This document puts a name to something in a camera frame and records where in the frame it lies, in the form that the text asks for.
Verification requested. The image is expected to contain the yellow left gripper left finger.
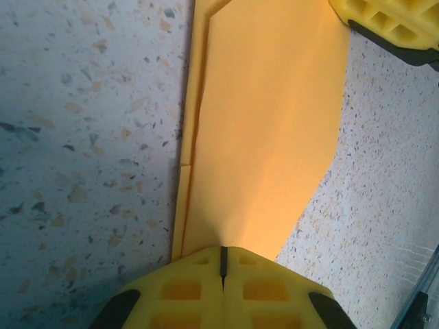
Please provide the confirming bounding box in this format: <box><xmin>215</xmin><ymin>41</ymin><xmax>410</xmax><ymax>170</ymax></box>
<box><xmin>89</xmin><ymin>245</ymin><xmax>224</xmax><ymax>329</ymax></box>

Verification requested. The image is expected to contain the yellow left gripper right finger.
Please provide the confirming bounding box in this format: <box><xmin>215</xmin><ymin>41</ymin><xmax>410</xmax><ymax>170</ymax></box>
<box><xmin>222</xmin><ymin>245</ymin><xmax>348</xmax><ymax>329</ymax></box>

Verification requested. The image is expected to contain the orange cloth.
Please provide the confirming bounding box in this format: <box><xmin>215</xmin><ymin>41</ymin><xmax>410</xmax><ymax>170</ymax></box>
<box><xmin>170</xmin><ymin>0</ymin><xmax>351</xmax><ymax>263</ymax></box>

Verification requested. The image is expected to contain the aluminium front rail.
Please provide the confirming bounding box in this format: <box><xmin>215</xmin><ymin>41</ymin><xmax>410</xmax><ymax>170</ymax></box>
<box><xmin>390</xmin><ymin>239</ymin><xmax>439</xmax><ymax>329</ymax></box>

